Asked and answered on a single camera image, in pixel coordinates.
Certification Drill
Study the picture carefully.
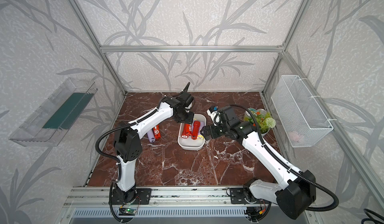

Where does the red ribbed flashlight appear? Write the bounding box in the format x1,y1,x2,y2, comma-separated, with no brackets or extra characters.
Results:
191,121,201,140

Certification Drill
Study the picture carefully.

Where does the red flashlight with white label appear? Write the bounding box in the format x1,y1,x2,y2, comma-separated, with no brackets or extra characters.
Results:
181,124,192,139

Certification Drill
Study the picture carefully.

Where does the purple flashlight yellow rim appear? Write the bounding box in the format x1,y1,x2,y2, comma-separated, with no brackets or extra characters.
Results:
198,125,205,140

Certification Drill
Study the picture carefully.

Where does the white plastic storage tray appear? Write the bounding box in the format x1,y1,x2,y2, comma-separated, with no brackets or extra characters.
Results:
178,114,206,151

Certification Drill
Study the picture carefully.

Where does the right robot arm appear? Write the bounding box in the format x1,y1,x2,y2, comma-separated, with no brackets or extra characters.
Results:
201,104,340,220

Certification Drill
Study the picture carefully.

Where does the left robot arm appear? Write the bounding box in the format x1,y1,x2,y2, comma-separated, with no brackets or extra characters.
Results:
95,91,194,204

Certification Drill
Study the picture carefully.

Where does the round colourful tin lid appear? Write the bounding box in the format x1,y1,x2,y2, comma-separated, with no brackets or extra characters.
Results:
244,108,258,121

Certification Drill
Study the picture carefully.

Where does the potted artificial flower plant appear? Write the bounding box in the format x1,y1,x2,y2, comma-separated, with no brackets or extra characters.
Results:
253,112,276,134

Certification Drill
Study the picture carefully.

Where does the green circuit board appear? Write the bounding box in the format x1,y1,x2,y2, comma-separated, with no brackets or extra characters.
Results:
119,207,137,216

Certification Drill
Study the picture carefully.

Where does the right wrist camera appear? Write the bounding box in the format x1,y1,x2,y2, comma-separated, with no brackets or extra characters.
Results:
207,106,221,126

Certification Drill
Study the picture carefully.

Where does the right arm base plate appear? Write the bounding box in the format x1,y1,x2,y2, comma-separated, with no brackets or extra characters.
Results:
226,188,271,206

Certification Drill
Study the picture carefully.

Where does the white wire mesh basket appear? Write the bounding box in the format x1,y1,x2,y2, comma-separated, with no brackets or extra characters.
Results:
272,75,334,148

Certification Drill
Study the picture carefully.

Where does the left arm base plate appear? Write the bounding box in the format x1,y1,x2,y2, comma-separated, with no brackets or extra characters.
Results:
110,188,152,206

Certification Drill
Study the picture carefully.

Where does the aluminium cage frame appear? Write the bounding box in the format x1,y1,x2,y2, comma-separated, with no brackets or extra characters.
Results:
67,0,384,206

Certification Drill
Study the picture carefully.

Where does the clear acrylic wall shelf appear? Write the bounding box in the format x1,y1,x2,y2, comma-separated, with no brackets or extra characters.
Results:
9,78,98,147

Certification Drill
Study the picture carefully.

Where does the aluminium front rail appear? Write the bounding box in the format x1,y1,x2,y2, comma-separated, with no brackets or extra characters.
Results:
62,185,316,209

